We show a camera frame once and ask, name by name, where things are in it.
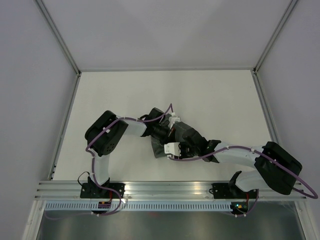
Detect grey cloth napkin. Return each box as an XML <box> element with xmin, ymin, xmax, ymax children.
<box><xmin>150</xmin><ymin>113</ymin><xmax>193</xmax><ymax>159</ymax></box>

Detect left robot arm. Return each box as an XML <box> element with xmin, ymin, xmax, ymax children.
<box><xmin>84</xmin><ymin>104</ymin><xmax>174</xmax><ymax>198</ymax></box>

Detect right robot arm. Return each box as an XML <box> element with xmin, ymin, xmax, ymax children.
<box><xmin>175</xmin><ymin>128</ymin><xmax>303</xmax><ymax>198</ymax></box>

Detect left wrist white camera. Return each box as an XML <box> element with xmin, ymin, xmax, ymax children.
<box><xmin>168</xmin><ymin>112</ymin><xmax>181</xmax><ymax>129</ymax></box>

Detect wrist white camera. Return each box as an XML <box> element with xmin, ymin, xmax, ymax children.
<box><xmin>163</xmin><ymin>142</ymin><xmax>181</xmax><ymax>159</ymax></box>
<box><xmin>168</xmin><ymin>112</ymin><xmax>181</xmax><ymax>129</ymax></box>

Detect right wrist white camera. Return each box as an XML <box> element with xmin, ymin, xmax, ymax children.
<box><xmin>163</xmin><ymin>142</ymin><xmax>181</xmax><ymax>159</ymax></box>

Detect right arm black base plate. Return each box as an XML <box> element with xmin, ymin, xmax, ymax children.
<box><xmin>208</xmin><ymin>182</ymin><xmax>258</xmax><ymax>200</ymax></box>

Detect right aluminium frame post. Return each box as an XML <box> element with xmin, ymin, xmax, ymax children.
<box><xmin>252</xmin><ymin>0</ymin><xmax>301</xmax><ymax>75</ymax></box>

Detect aluminium frame post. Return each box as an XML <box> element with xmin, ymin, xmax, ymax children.
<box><xmin>34</xmin><ymin>0</ymin><xmax>81</xmax><ymax>77</ymax></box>
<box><xmin>252</xmin><ymin>0</ymin><xmax>301</xmax><ymax>75</ymax></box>

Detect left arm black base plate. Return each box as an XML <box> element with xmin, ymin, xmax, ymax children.
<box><xmin>80</xmin><ymin>182</ymin><xmax>125</xmax><ymax>199</ymax></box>

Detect aluminium front rail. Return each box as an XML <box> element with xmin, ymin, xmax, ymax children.
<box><xmin>34</xmin><ymin>180</ymin><xmax>308</xmax><ymax>201</ymax></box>

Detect white slotted cable duct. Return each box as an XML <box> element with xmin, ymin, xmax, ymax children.
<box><xmin>44</xmin><ymin>200</ymin><xmax>232</xmax><ymax>212</ymax></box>

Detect left aluminium frame post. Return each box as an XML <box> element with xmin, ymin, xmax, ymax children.
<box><xmin>34</xmin><ymin>0</ymin><xmax>81</xmax><ymax>77</ymax></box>

